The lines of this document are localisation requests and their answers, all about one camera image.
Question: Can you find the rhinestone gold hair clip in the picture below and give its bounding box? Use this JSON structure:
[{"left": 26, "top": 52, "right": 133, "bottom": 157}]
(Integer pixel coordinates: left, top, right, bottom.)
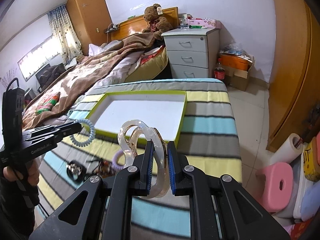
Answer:
[{"left": 66, "top": 162, "right": 82, "bottom": 176}]

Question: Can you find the yellow pillow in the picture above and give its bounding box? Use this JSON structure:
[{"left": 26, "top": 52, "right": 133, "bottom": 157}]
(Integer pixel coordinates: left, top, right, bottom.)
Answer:
[{"left": 124, "top": 45, "right": 169, "bottom": 82}]

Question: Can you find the pink box on nightstand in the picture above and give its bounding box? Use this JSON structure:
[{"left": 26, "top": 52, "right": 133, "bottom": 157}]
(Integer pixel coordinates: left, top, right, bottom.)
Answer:
[{"left": 187, "top": 18, "right": 221, "bottom": 29}]

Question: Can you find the yellow container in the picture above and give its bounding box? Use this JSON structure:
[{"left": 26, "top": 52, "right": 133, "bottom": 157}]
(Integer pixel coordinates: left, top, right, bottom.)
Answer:
[{"left": 303, "top": 137, "right": 319, "bottom": 182}]

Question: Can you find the light blue spiral hair tie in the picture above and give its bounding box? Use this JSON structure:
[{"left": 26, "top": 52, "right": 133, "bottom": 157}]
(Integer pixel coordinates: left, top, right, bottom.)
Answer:
[{"left": 69, "top": 119, "right": 96, "bottom": 148}]

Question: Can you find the wooden headboard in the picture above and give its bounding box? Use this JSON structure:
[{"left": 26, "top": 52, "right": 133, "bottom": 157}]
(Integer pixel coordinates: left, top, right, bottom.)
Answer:
[{"left": 108, "top": 7, "right": 180, "bottom": 41}]

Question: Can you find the brown teddy bear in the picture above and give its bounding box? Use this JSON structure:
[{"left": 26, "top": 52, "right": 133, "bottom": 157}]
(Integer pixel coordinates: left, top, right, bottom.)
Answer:
[{"left": 142, "top": 3, "right": 172, "bottom": 40}]

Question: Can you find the orange box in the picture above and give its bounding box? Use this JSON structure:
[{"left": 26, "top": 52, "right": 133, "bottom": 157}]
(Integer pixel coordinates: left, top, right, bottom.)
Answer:
[{"left": 219, "top": 54, "right": 251, "bottom": 71}]

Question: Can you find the wooden door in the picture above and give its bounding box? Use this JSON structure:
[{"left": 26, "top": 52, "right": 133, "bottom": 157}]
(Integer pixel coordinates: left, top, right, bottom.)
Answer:
[{"left": 267, "top": 0, "right": 319, "bottom": 152}]

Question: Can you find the cola bottle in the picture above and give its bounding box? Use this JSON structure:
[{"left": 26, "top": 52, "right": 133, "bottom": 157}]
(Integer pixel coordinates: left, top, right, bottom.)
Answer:
[{"left": 213, "top": 58, "right": 226, "bottom": 82}]

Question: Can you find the wooden wardrobe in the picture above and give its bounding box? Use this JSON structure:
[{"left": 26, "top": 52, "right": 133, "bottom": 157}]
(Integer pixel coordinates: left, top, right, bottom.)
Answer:
[{"left": 66, "top": 0, "right": 112, "bottom": 56}]

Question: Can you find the white paper roll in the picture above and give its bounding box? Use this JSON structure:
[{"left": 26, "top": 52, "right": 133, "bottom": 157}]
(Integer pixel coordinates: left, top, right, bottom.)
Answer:
[{"left": 269, "top": 133, "right": 303, "bottom": 165}]

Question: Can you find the brown patterned blanket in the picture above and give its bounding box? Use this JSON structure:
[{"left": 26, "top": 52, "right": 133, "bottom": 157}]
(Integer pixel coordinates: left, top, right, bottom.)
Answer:
[{"left": 22, "top": 33, "right": 156, "bottom": 131}]

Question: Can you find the purple spiral hair tie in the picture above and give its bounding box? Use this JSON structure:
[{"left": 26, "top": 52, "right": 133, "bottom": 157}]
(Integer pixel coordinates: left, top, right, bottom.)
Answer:
[{"left": 111, "top": 150, "right": 126, "bottom": 170}]

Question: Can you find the patterned curtain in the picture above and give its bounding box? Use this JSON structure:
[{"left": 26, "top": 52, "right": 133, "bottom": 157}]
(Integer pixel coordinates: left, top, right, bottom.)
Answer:
[{"left": 47, "top": 4, "right": 82, "bottom": 64}]

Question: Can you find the grey three-drawer nightstand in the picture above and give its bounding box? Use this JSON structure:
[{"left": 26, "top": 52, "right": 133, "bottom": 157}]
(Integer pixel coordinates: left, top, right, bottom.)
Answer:
[{"left": 162, "top": 28, "right": 220, "bottom": 79}]

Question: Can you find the black chair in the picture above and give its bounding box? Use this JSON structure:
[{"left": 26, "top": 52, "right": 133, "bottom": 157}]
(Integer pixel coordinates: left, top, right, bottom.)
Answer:
[{"left": 36, "top": 63, "right": 66, "bottom": 93}]

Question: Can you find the dark beaded bracelet with charms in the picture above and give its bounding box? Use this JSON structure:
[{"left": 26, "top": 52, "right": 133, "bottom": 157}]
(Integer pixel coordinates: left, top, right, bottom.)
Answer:
[{"left": 96, "top": 157, "right": 118, "bottom": 177}]

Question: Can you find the pink plastic stool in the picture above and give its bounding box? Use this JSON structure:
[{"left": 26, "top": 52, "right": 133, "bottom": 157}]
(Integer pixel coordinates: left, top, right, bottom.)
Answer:
[{"left": 256, "top": 162, "right": 293, "bottom": 213}]

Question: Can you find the red green wrapped package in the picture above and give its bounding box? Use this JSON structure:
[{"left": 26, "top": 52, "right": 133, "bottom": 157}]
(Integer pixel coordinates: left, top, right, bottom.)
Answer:
[{"left": 35, "top": 92, "right": 61, "bottom": 115}]

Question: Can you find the person's left hand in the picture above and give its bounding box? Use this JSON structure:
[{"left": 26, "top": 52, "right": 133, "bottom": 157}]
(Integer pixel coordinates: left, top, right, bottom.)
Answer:
[{"left": 3, "top": 160, "right": 40, "bottom": 186}]

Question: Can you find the green white shallow tray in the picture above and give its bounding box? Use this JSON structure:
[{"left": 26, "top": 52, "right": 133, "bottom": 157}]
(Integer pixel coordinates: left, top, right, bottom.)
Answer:
[{"left": 86, "top": 90, "right": 187, "bottom": 144}]

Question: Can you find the cardboard box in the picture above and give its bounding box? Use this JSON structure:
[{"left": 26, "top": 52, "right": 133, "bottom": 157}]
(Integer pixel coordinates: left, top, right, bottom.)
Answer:
[{"left": 223, "top": 60, "right": 255, "bottom": 92}]

